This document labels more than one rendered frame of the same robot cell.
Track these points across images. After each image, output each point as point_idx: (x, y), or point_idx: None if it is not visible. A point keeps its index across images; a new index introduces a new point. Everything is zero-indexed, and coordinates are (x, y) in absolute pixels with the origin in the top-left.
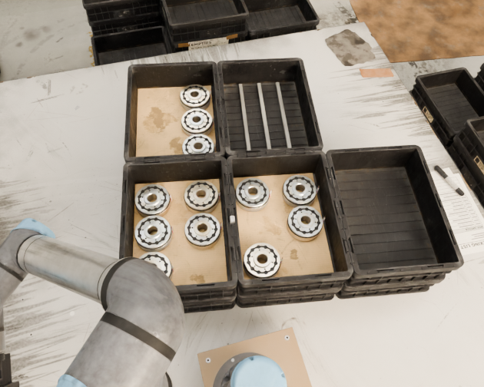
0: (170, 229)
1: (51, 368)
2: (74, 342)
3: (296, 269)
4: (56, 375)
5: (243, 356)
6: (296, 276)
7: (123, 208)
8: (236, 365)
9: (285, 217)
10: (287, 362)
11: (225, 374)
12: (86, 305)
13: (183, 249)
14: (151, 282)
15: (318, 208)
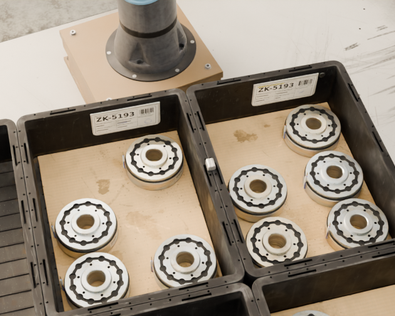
0: (307, 182)
1: None
2: (385, 104)
3: (99, 167)
4: (387, 74)
5: (163, 75)
6: (103, 106)
7: (389, 161)
8: (172, 54)
9: (120, 242)
10: (107, 78)
11: (183, 51)
12: (394, 143)
13: (278, 171)
14: None
15: (59, 267)
